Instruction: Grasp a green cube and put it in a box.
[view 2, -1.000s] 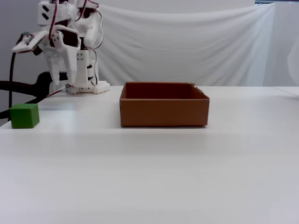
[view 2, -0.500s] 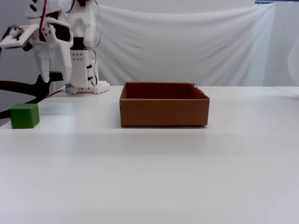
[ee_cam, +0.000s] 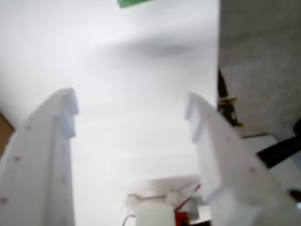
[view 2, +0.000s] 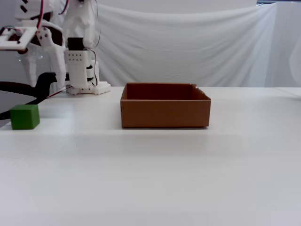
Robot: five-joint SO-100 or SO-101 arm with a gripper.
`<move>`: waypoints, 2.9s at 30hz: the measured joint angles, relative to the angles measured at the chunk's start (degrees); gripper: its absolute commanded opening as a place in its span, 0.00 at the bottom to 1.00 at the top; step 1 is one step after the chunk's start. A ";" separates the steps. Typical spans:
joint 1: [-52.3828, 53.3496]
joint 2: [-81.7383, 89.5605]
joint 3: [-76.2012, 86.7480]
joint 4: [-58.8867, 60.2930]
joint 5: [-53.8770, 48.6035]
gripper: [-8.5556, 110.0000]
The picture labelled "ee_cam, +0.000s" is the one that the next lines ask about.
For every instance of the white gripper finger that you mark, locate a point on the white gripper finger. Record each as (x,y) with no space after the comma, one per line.
(230,169)
(35,164)

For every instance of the green cube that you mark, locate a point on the green cube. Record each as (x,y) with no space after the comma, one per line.
(131,2)

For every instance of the brown cardboard box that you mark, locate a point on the brown cardboard box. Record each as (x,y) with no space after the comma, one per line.
(4,131)

